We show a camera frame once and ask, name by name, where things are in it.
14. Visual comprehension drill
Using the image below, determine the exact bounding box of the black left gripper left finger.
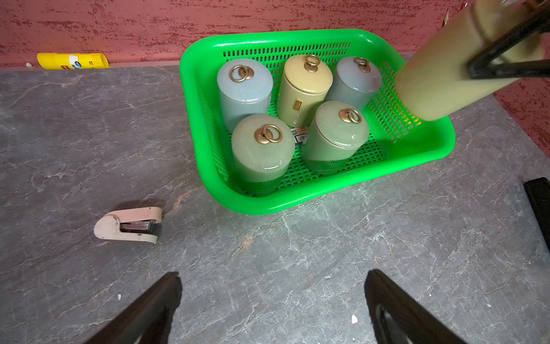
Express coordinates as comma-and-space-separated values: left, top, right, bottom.
87, 272, 183, 343

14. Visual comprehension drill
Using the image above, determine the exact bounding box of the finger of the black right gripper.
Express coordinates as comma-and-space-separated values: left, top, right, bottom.
467, 6, 549, 79

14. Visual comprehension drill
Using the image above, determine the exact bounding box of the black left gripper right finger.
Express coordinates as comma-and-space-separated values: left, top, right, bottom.
365, 269, 464, 343

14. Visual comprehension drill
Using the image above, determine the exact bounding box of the beige tea canister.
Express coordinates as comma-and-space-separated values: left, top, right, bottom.
276, 54, 333, 128
395, 1, 542, 121

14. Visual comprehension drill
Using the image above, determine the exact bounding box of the grey-blue tea canister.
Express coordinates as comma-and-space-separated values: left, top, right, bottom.
216, 58, 274, 133
325, 57, 382, 110

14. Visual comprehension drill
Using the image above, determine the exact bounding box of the green tea canister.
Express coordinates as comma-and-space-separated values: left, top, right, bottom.
231, 114, 295, 196
301, 100, 370, 176

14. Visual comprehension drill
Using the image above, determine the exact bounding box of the beige tea canister back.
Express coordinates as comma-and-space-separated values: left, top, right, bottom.
276, 54, 333, 128

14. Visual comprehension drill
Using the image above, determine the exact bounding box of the green plastic basket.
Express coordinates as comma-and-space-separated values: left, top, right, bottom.
179, 29, 455, 216

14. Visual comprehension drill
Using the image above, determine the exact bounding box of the pink stapler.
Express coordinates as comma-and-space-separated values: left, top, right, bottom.
93, 206, 163, 244

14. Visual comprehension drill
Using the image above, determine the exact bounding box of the black stapler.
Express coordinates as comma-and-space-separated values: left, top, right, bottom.
524, 177, 550, 249

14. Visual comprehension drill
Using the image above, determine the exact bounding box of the barcode sticker label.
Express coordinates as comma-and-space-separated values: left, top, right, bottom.
292, 128, 308, 146

